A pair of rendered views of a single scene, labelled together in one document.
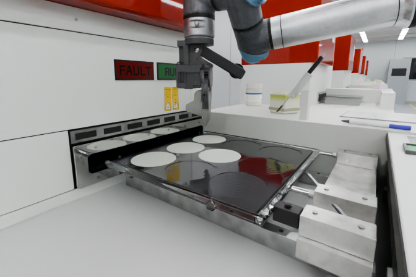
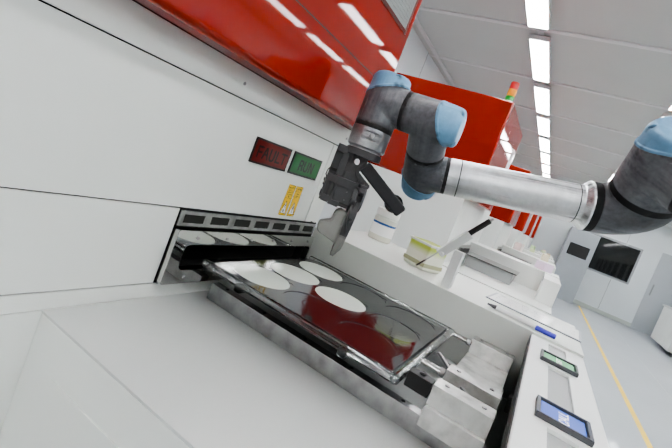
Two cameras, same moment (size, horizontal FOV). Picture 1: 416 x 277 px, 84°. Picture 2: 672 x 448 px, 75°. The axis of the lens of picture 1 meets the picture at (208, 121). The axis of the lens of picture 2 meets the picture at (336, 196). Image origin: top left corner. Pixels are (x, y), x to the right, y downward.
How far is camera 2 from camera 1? 31 cm
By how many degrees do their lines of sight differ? 11
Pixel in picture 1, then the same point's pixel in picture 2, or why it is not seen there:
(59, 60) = (210, 124)
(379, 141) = (520, 341)
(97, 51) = (247, 123)
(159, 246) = (270, 381)
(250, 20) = (431, 157)
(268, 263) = (384, 428)
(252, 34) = (426, 170)
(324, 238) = (449, 411)
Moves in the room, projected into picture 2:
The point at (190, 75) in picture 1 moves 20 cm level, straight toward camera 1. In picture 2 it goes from (341, 189) to (370, 208)
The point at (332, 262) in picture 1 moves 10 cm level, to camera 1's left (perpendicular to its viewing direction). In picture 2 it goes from (451, 434) to (378, 412)
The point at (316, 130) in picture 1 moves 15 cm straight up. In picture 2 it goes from (456, 305) to (483, 239)
